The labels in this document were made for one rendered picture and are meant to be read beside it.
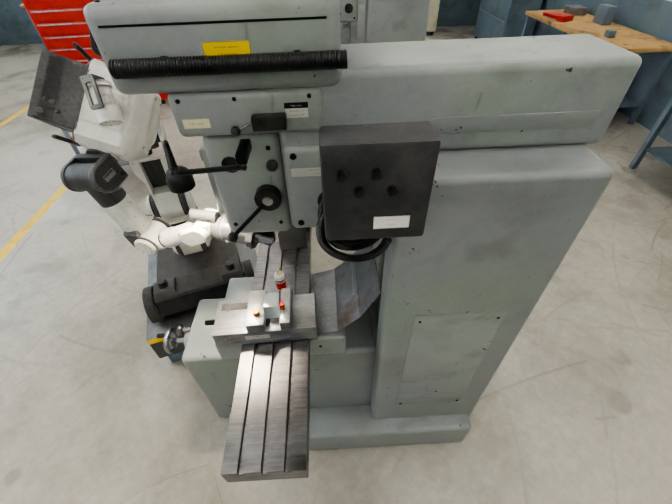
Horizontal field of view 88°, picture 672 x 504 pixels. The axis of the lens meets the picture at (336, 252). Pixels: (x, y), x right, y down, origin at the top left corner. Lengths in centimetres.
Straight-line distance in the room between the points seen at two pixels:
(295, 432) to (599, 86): 115
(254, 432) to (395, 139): 89
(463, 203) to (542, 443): 166
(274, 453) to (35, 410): 190
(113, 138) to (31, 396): 191
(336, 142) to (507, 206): 50
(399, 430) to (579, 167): 140
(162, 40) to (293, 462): 103
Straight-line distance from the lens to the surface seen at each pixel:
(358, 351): 147
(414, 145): 60
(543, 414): 238
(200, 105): 86
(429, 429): 194
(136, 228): 143
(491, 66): 89
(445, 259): 100
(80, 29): 634
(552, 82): 97
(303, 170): 90
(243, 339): 127
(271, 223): 103
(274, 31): 78
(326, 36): 78
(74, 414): 263
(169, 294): 203
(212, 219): 122
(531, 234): 104
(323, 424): 190
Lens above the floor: 199
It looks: 44 degrees down
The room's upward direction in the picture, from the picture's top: 2 degrees counter-clockwise
